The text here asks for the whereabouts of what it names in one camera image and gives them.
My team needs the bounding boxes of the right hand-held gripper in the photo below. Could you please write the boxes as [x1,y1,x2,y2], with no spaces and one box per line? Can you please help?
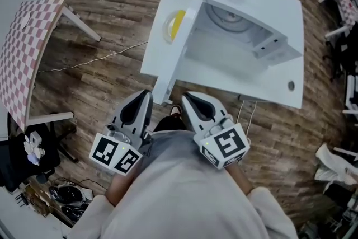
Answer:
[181,91,251,170]

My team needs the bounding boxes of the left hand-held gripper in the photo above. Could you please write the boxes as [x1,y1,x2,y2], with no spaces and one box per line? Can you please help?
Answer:
[88,89,154,177]

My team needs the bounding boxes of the white microwave door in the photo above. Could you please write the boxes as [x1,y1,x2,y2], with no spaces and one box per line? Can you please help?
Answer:
[153,0,205,106]

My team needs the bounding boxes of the white microwave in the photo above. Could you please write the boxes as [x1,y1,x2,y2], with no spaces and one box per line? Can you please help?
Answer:
[195,0,305,68]

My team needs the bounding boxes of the person's left forearm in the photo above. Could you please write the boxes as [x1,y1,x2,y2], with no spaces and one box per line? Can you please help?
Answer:
[105,170,141,207]

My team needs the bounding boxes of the person's right forearm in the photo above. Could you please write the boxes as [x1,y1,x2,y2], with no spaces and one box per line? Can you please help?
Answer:
[223,161,255,195]

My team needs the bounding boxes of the glass microwave turntable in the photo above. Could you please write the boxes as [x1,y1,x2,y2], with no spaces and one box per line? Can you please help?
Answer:
[205,2,252,34]

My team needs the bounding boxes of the person's shoe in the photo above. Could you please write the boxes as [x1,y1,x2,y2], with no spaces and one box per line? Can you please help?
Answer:
[169,104,183,117]

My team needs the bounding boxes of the person's black trousers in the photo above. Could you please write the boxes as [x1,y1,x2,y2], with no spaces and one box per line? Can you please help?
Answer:
[153,115,187,133]

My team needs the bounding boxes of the white table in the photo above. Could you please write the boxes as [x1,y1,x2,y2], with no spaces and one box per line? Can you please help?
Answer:
[139,0,305,110]

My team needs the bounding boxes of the cream sweatshirt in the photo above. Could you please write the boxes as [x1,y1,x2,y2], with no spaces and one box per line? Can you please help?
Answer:
[66,130,299,239]

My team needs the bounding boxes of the white items on chair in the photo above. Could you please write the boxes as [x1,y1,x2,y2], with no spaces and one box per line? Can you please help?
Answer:
[23,131,46,163]

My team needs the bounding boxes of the pink checkered table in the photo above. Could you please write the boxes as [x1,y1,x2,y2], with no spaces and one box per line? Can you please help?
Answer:
[0,0,102,133]

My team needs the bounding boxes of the black office chair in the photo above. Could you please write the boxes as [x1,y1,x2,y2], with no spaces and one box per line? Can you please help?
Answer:
[0,119,79,194]

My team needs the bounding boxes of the small white disc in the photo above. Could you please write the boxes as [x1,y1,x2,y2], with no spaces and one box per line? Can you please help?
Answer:
[20,12,31,29]

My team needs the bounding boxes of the table with checkered cloth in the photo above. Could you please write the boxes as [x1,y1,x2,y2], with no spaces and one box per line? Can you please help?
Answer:
[318,0,358,39]

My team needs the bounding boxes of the white hanging cables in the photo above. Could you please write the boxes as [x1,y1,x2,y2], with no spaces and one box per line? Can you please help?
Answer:
[236,100,257,138]

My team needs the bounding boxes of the long pale floor cable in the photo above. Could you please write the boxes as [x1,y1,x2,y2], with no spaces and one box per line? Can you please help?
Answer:
[37,41,148,74]

